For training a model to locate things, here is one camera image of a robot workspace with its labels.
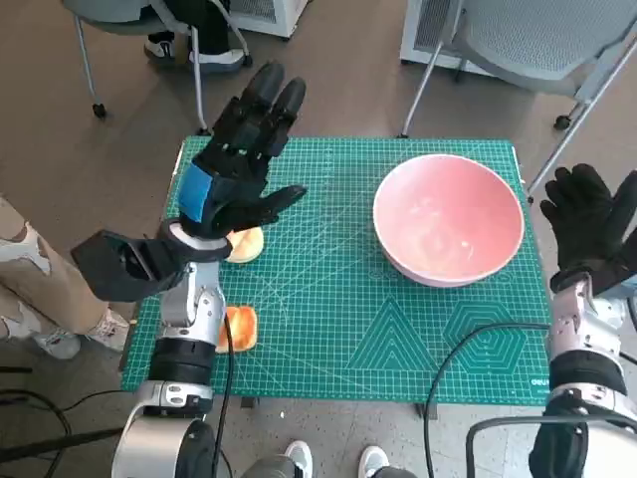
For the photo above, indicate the black table clamp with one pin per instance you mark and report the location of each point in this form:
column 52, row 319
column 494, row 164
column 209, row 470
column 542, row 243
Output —
column 428, row 411

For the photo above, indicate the standing person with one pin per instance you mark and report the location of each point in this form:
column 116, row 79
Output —
column 40, row 279

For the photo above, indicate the orange rectangular toy bread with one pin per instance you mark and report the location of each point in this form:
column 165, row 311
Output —
column 244, row 328

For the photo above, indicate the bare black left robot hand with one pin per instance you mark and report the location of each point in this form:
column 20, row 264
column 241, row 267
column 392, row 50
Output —
column 239, row 144

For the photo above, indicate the green cutting mat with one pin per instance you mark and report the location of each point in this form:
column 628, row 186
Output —
column 323, row 299

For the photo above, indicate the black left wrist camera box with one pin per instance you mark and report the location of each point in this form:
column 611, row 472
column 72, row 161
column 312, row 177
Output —
column 109, row 266

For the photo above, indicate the pink bowl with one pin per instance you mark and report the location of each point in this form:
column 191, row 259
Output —
column 448, row 219

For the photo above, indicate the white cabinet with vent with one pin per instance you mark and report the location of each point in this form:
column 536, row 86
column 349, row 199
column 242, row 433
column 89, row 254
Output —
column 425, row 30

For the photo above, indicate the seated person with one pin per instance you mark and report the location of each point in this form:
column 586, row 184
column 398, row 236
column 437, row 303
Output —
column 209, row 30

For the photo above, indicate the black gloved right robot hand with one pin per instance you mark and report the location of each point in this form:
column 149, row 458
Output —
column 587, row 224

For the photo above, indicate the white shoe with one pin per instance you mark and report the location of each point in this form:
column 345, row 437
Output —
column 298, row 458
column 373, row 460

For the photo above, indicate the grey chair with smooth seat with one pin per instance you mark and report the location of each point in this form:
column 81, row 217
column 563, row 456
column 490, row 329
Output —
column 99, row 15

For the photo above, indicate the grey mesh chair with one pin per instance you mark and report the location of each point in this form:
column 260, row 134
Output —
column 522, row 35

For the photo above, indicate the small white cabinet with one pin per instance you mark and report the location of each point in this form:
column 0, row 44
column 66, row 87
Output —
column 271, row 15

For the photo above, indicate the black floor bar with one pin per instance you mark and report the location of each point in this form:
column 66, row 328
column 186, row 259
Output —
column 50, row 445

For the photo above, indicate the pale round toy bread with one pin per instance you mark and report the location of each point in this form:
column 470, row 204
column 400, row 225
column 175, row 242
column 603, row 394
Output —
column 249, row 246

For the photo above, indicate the short black flat bar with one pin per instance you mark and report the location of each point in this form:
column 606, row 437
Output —
column 15, row 371

